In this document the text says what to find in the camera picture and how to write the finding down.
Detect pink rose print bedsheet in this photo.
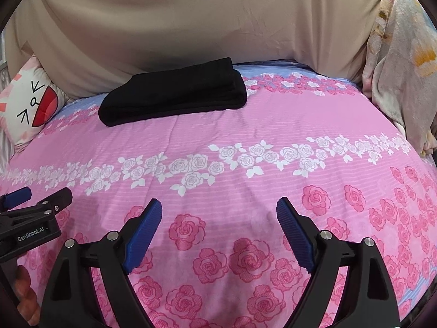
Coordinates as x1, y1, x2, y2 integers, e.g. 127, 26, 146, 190
0, 61, 437, 328

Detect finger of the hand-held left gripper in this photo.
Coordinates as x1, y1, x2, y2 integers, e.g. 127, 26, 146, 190
34, 188, 73, 220
0, 187, 32, 210

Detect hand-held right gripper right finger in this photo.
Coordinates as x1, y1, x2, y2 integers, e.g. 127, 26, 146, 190
276, 196, 401, 328

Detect beige cloth cover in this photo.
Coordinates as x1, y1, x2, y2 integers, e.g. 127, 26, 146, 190
5, 0, 385, 101

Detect black pants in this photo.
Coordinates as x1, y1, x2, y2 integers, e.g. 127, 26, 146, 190
98, 57, 248, 128

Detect grey printed fleece blanket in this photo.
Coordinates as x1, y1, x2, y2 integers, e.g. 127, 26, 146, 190
362, 0, 437, 158

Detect person's left hand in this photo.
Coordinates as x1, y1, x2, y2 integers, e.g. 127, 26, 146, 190
14, 265, 40, 319

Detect cartoon face pillow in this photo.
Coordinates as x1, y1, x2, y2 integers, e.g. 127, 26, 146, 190
0, 55, 69, 146

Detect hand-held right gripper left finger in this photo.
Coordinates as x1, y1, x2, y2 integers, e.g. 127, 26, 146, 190
41, 198, 163, 328

